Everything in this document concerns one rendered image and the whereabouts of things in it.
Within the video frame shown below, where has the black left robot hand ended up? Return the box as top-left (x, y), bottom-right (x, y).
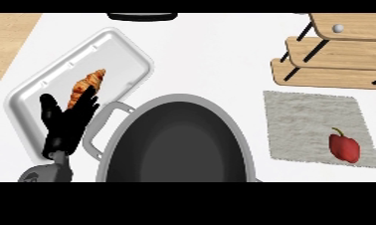
top-left (38, 85), bottom-right (102, 161)

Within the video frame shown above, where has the white rectangular tray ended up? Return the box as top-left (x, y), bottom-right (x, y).
top-left (3, 27), bottom-right (156, 165)

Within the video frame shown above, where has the red bell pepper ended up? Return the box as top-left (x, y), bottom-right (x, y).
top-left (327, 126), bottom-right (363, 164)

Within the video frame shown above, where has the black round appliance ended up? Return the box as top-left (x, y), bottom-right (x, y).
top-left (106, 12), bottom-right (180, 22)

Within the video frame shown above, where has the wooden tiered shelf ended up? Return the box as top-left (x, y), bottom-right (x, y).
top-left (268, 13), bottom-right (376, 90)

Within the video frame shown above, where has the large grey pot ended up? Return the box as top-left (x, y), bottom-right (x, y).
top-left (81, 93), bottom-right (262, 183)

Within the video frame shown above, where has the grey fabric placemat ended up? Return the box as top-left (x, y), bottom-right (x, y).
top-left (261, 90), bottom-right (376, 169)

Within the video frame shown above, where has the golden brown croissant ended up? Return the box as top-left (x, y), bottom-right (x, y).
top-left (66, 68), bottom-right (108, 111)

